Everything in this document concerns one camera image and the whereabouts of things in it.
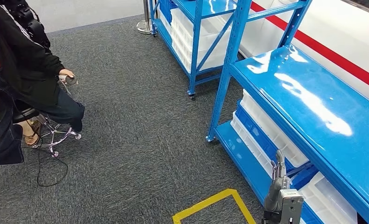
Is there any chrome stanchion post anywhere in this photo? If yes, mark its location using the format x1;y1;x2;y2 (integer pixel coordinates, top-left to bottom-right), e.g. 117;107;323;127
136;0;154;35

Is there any white car with red stripe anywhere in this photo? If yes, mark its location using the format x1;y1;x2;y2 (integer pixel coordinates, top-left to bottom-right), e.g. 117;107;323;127
232;0;369;109

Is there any person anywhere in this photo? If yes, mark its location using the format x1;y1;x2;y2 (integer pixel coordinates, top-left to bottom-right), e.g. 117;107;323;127
0;0;86;166

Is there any handheld teleoperation controller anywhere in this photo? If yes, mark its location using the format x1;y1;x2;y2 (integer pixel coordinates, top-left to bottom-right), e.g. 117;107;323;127
58;74;79;87

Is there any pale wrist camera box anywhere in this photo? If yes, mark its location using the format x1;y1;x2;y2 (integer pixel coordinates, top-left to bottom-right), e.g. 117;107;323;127
278;189;305;224

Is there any black headset device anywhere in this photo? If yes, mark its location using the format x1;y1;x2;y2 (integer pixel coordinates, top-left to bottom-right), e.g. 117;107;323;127
5;0;51;49

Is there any blue steel shelf rack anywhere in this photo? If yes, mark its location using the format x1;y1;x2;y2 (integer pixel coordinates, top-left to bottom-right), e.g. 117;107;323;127
205;0;369;224
148;0;241;100

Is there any black floor cable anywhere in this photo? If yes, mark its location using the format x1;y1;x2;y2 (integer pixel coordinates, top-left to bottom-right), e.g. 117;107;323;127
21;136;70;188

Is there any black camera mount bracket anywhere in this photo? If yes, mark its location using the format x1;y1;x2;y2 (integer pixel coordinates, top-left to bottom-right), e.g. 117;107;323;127
261;210;281;224

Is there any white plastic bin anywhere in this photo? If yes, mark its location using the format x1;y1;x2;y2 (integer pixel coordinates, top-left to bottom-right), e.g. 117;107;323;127
230;111;275;180
170;7;232;44
298;172;358;224
159;12;173;35
170;26;231;61
172;42;229;74
240;89;309;168

